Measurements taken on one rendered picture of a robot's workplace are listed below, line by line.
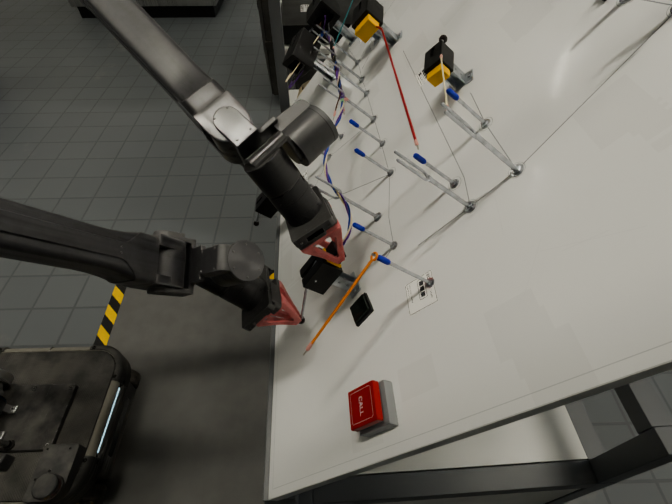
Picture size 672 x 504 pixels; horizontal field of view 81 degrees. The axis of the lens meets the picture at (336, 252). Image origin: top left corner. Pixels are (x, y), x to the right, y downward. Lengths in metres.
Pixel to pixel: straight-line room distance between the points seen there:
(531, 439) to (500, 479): 0.10
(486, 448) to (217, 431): 1.13
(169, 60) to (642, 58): 0.56
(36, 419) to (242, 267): 1.29
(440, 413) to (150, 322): 1.72
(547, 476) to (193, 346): 1.47
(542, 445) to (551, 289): 0.53
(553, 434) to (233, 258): 0.71
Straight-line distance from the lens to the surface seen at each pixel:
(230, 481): 1.69
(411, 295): 0.57
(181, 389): 1.85
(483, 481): 0.87
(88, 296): 2.31
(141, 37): 0.66
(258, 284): 0.63
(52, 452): 1.63
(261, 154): 0.52
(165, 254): 0.57
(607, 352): 0.42
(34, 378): 1.85
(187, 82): 0.60
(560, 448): 0.95
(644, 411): 0.81
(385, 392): 0.54
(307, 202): 0.54
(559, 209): 0.49
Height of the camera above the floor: 1.62
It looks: 49 degrees down
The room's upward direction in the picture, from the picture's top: straight up
